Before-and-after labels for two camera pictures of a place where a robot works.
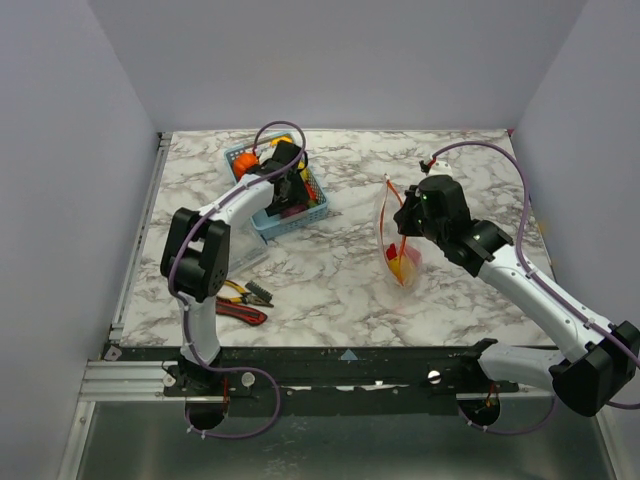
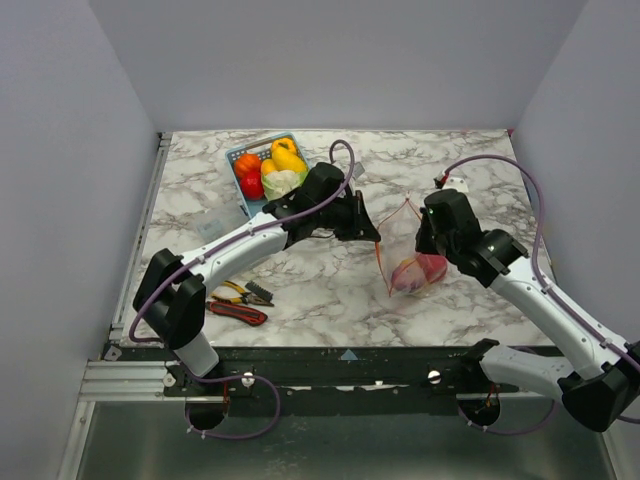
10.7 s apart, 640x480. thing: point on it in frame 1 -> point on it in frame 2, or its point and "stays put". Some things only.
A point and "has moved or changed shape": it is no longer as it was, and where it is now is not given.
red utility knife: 242,311 stays put
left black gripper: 297,197 -> 361,226
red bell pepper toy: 391,252 has moved or changed shape
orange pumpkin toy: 242,162 stays put
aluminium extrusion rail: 126,381 stays put
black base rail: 338,381 stays put
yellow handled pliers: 246,298 stays put
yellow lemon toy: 399,267 has moved or changed shape
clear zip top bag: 399,257 has moved or changed shape
